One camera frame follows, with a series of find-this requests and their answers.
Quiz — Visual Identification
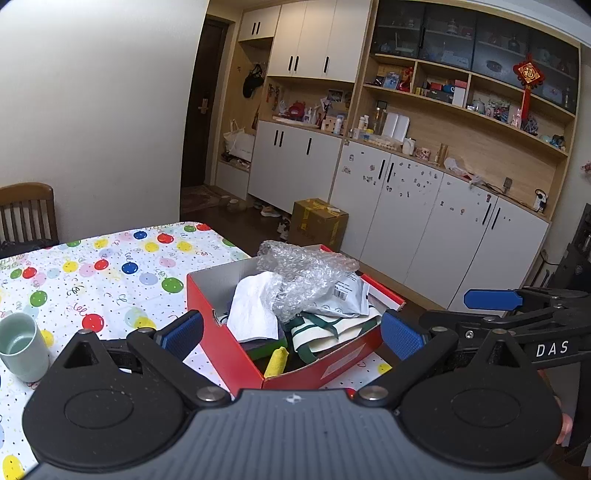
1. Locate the wooden open shelf unit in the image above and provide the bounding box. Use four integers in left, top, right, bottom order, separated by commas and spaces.
346, 53, 578, 222

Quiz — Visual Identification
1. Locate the yellow sponge cloth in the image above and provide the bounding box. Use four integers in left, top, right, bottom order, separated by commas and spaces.
263, 347, 290, 378

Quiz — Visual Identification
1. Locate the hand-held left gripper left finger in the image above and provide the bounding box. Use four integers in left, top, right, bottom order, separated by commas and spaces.
58, 308, 243, 409

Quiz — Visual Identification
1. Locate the white tote bag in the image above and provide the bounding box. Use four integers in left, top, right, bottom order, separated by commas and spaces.
223, 119, 256, 162

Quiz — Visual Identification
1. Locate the black tripod stand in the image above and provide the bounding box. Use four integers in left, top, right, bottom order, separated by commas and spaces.
547, 226, 591, 296

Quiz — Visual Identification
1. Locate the white wall cabinet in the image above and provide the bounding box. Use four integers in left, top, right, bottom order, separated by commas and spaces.
238, 0, 372, 84

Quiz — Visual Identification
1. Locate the white tissue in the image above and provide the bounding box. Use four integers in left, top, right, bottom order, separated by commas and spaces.
228, 271, 288, 343

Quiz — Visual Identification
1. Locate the dark wooden door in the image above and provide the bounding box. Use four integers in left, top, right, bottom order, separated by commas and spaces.
180, 14, 229, 190

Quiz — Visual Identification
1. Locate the wooden chair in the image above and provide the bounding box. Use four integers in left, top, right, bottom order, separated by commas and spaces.
0, 183, 60, 259

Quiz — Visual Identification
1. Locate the balloon printed tablecloth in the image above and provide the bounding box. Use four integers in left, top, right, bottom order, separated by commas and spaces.
0, 222, 393, 476

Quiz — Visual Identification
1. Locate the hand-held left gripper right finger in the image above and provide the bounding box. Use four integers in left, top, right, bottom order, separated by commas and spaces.
351, 308, 539, 409

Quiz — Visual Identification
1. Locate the white base cabinet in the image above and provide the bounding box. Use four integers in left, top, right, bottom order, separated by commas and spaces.
247, 120, 552, 310

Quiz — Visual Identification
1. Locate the white boxes pair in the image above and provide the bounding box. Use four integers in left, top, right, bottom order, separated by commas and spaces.
382, 112, 411, 139

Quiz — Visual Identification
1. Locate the clear plastic bag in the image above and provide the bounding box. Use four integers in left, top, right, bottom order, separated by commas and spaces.
256, 240, 361, 324

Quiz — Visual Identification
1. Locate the black hanging bag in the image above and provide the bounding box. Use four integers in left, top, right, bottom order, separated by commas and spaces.
242, 65, 265, 99

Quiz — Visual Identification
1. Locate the glass door cabinet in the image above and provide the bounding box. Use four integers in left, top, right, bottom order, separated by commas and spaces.
372, 0, 580, 116

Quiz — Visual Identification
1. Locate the pale green ceramic cup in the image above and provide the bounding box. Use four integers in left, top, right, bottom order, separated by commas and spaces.
0, 312, 51, 383

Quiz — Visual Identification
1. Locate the white christmas printed bag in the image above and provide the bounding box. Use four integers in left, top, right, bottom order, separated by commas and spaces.
281, 302, 384, 365

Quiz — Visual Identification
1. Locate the red cardboard box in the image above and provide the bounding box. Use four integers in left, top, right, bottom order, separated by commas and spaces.
186, 244, 407, 392

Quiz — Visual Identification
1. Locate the red chinese knot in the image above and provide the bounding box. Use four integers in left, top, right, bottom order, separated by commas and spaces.
512, 54, 541, 130

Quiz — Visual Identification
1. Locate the brown cardboard box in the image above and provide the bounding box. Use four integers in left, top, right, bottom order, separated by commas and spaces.
290, 198, 349, 252

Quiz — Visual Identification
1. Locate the grey plastic packet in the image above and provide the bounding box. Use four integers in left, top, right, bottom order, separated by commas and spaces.
302, 272, 371, 319

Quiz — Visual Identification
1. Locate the person's right hand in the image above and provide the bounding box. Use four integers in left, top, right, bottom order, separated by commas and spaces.
539, 368, 574, 448

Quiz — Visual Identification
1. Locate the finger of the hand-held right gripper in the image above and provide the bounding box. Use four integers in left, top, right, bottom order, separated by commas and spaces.
418, 311, 504, 340
464, 289, 525, 311

